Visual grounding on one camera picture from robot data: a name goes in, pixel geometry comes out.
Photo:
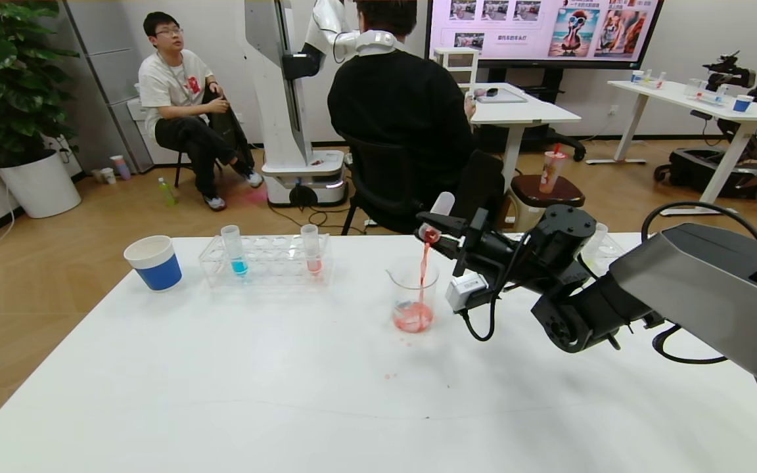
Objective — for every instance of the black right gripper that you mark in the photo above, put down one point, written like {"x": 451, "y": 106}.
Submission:
{"x": 472, "y": 240}

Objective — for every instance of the red pigment test tube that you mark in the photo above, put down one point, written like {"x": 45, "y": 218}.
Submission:
{"x": 443, "y": 203}

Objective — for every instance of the blue pigment test tube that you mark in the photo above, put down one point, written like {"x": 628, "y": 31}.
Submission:
{"x": 235, "y": 256}

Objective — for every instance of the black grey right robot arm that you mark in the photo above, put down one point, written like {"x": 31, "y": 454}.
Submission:
{"x": 700, "y": 289}

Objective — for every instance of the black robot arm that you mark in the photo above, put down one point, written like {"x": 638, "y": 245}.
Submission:
{"x": 727, "y": 69}

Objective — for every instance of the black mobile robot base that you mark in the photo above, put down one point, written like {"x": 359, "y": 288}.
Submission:
{"x": 707, "y": 171}

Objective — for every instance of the glass beaker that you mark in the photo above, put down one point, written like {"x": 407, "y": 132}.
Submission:
{"x": 412, "y": 295}

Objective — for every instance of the pink pigment test tube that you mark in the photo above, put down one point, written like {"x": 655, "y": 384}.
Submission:
{"x": 313, "y": 256}

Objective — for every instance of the yellow pigment test tube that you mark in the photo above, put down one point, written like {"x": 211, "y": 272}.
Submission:
{"x": 598, "y": 235}

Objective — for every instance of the clear acrylic tube rack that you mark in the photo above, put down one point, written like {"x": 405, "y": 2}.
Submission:
{"x": 267, "y": 263}
{"x": 612, "y": 251}

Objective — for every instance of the small clear tube rack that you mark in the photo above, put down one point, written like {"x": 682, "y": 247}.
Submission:
{"x": 707, "y": 95}

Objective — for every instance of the black office chair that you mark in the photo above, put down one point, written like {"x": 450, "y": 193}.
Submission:
{"x": 385, "y": 187}

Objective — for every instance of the pink drink cup with straw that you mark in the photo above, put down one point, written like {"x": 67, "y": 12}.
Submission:
{"x": 551, "y": 171}

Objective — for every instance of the beige stool brown seat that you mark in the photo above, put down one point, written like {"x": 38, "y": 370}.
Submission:
{"x": 570, "y": 194}

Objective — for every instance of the black swivel chair base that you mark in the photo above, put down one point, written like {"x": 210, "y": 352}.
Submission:
{"x": 559, "y": 148}

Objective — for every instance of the man in black sweater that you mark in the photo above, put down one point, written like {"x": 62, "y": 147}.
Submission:
{"x": 398, "y": 105}

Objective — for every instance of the small white desk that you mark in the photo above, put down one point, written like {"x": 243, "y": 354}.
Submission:
{"x": 523, "y": 112}

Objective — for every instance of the grey tablet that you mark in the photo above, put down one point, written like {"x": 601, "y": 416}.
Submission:
{"x": 506, "y": 96}

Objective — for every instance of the white desktop shelf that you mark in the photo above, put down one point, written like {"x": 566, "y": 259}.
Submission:
{"x": 460, "y": 62}

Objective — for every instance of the white neck band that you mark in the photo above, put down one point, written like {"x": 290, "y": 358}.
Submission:
{"x": 375, "y": 43}

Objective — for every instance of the large display screen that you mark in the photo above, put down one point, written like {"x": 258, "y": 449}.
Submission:
{"x": 543, "y": 33}

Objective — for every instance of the white humanoid robot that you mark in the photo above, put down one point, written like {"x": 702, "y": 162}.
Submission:
{"x": 273, "y": 98}

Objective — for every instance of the long white desk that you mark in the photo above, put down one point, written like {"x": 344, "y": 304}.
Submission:
{"x": 700, "y": 105}

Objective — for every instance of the green plastic bottle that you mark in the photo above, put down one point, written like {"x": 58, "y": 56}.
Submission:
{"x": 167, "y": 192}

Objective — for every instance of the blue white paper cup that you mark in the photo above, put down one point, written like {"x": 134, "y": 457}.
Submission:
{"x": 155, "y": 266}

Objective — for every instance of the man in white shirt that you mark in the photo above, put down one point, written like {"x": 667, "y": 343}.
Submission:
{"x": 175, "y": 85}

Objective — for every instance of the small blue white cup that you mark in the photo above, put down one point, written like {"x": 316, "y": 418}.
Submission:
{"x": 742, "y": 105}

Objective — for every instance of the white low cabinet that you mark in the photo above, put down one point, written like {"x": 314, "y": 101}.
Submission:
{"x": 137, "y": 125}

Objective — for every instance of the grey tall cabinet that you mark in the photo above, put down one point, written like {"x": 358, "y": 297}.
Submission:
{"x": 99, "y": 66}

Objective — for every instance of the white planter pot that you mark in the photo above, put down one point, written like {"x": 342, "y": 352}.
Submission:
{"x": 40, "y": 187}

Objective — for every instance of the green potted plant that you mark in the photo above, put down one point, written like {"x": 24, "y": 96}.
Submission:
{"x": 4, "y": 79}

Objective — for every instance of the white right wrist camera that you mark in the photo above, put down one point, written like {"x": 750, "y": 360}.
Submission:
{"x": 465, "y": 291}

